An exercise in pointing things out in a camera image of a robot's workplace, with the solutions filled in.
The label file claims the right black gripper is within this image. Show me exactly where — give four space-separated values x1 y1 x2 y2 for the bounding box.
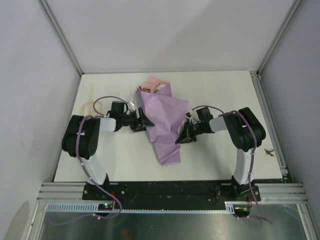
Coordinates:
176 120 204 145

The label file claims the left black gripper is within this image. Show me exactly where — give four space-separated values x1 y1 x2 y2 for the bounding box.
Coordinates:
120 107 154 133

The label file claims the pink wrapping paper sheet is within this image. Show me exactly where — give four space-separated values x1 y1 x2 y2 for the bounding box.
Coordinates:
136 76 189 167

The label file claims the light pink rose stem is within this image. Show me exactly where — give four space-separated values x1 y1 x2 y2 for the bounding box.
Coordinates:
154 83 166 93

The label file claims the cream ribbon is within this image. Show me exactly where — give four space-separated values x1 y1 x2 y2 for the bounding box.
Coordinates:
80 83 101 116

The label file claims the dark pink rose stem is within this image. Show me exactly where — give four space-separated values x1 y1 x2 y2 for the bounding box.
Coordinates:
136 85 151 93

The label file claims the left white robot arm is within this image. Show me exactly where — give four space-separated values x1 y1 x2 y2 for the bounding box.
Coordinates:
61 101 155 200

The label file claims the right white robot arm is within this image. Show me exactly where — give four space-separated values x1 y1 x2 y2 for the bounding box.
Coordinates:
175 105 266 202

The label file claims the small dry leaf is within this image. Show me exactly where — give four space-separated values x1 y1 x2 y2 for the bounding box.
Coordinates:
264 148 276 157

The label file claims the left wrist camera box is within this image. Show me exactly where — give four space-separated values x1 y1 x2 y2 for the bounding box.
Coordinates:
128 98 139 111

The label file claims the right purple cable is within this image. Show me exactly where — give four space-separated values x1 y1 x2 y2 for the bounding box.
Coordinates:
189 105 274 225

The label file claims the purple cable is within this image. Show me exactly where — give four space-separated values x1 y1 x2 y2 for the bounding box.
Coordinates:
47 95 131 226
189 105 274 225

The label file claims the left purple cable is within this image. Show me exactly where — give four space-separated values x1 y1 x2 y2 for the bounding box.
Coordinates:
47 95 131 226

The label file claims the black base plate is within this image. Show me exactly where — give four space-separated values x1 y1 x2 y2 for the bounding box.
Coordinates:
82 180 261 211

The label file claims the white cable duct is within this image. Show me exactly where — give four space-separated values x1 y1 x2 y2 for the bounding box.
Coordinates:
46 202 235 214

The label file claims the aluminium frame rail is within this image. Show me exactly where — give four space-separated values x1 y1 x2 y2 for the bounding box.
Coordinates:
37 182 85 202

